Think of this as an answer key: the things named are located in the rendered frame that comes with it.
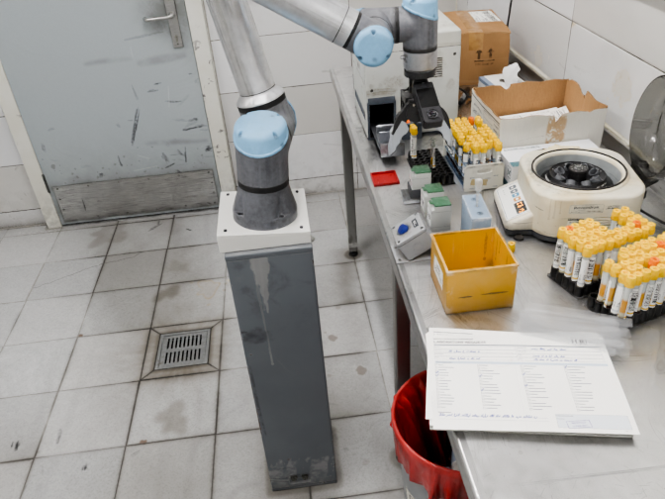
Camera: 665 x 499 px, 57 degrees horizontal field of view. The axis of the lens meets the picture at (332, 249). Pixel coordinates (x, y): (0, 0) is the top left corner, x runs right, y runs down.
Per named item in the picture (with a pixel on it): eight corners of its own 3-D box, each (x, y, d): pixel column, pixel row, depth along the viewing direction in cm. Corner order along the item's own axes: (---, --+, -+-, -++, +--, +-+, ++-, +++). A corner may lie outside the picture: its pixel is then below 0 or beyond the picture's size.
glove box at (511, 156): (496, 173, 161) (499, 140, 155) (584, 162, 162) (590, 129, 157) (513, 195, 151) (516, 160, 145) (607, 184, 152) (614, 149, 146)
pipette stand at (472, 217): (453, 234, 138) (455, 195, 133) (484, 232, 138) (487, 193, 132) (461, 259, 130) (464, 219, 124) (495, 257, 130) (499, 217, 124)
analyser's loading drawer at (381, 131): (369, 129, 186) (368, 112, 183) (391, 127, 186) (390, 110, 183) (381, 157, 169) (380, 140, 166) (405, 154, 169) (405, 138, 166)
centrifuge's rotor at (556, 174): (531, 179, 145) (534, 152, 141) (598, 177, 144) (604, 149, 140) (546, 213, 133) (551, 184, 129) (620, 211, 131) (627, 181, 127)
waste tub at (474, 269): (428, 273, 127) (429, 233, 121) (492, 266, 127) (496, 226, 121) (444, 316, 115) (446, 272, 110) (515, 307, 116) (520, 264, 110)
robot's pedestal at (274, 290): (272, 491, 186) (224, 256, 137) (270, 439, 203) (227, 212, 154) (336, 482, 187) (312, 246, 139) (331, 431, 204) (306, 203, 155)
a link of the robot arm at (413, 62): (440, 51, 131) (404, 55, 131) (440, 72, 134) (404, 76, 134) (432, 43, 138) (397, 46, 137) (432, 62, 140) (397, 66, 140)
